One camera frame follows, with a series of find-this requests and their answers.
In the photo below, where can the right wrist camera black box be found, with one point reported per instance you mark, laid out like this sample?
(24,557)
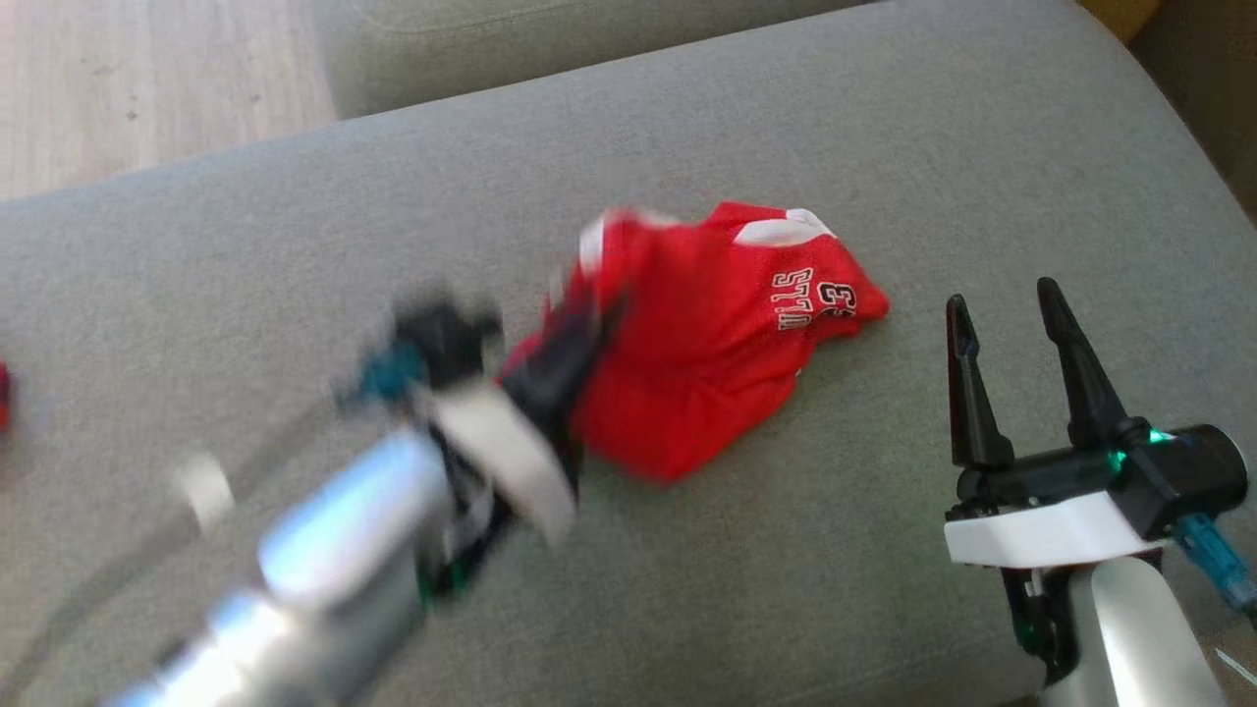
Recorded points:
(1188,476)

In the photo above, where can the grey fabric sofa section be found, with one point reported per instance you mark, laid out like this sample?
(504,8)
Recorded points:
(550,39)

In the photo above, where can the yellow object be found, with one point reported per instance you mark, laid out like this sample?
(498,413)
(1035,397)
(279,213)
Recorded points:
(1120,18)

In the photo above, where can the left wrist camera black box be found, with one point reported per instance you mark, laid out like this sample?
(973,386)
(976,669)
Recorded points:
(447,339)

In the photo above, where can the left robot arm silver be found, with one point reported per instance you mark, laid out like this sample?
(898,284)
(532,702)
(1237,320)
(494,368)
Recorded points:
(334,550)

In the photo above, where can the small red item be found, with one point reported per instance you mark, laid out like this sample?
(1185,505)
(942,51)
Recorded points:
(3,398)

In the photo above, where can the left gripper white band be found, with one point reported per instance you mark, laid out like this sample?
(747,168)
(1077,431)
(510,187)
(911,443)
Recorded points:
(511,452)

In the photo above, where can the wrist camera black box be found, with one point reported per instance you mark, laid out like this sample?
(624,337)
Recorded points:
(447,339)
(1188,476)

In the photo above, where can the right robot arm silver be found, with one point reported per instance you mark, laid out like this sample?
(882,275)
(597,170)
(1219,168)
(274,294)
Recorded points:
(1139,638)

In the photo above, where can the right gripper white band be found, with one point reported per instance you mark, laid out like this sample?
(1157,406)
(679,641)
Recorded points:
(1041,520)

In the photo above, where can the red basketball jersey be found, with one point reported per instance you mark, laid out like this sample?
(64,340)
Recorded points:
(707,363)

